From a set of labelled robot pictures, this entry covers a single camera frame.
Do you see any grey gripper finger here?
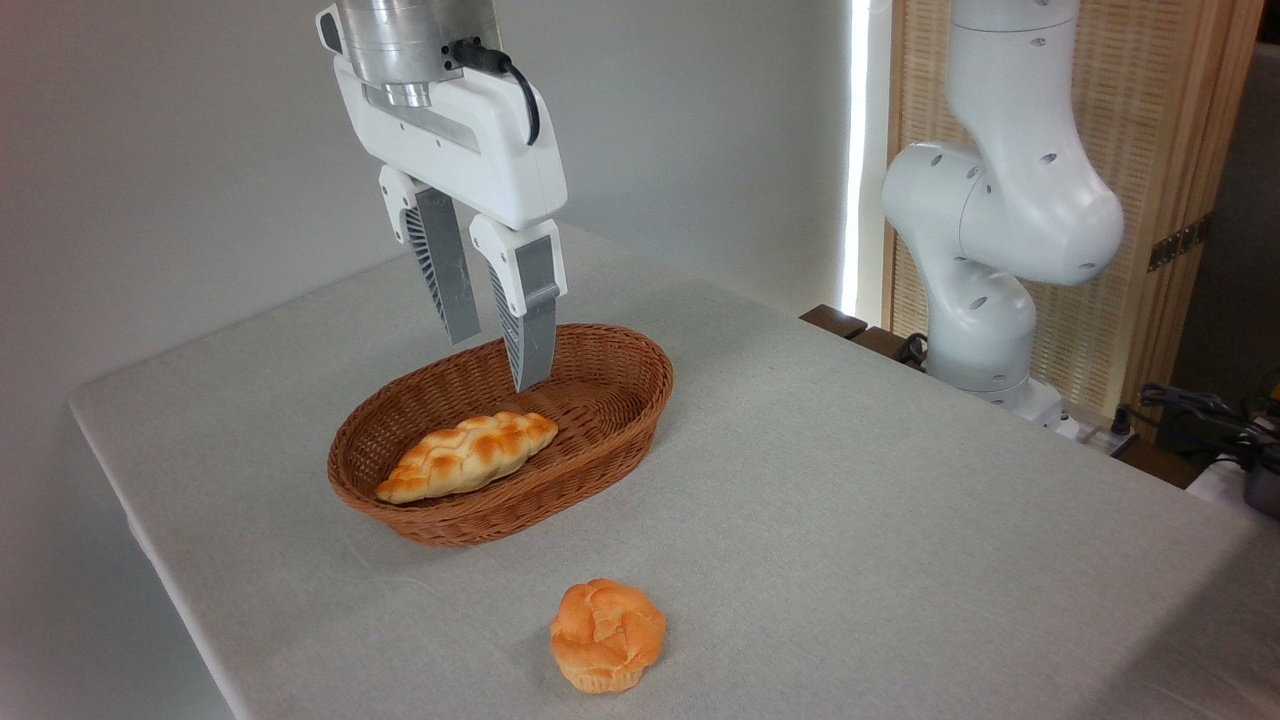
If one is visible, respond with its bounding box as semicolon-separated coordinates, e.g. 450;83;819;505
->
378;165;482;345
469;215;568;393

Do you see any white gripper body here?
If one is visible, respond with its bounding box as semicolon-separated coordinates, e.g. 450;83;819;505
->
316;5;568;232

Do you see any round golden bread bun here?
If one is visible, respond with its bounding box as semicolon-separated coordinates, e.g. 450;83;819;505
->
550;579;667;695

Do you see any brown wicker basket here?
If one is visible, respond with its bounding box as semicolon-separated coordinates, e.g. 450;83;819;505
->
327;323;675;548

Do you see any braided golden bread loaf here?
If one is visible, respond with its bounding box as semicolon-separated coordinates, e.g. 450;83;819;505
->
375;411;559;505

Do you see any dark brown wooden block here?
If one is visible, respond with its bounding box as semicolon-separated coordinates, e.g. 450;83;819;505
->
800;305;869;341
850;326;929;373

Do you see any grey tablecloth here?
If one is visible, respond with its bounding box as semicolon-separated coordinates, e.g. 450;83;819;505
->
68;222;1280;720

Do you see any dark metal screen hinge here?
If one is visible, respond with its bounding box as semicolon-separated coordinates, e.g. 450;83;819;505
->
1148;213;1213;273

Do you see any wooden rattan folding screen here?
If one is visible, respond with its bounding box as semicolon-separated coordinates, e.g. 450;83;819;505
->
885;0;1266;441

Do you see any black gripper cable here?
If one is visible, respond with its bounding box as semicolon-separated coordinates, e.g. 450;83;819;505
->
450;38;542;147

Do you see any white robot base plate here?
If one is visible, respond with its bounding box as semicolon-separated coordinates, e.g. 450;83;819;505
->
1000;380;1141;458

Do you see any black cable bundle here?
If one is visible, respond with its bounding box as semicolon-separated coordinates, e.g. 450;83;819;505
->
1112;383;1280;473

